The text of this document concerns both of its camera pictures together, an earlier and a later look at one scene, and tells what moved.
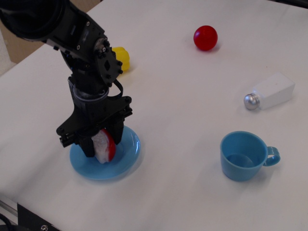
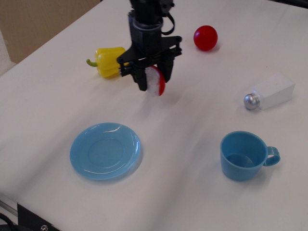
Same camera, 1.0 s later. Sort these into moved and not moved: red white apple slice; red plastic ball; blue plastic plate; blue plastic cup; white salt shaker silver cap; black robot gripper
Moved: red white apple slice; black robot gripper
Not moved: red plastic ball; white salt shaker silver cap; blue plastic cup; blue plastic plate
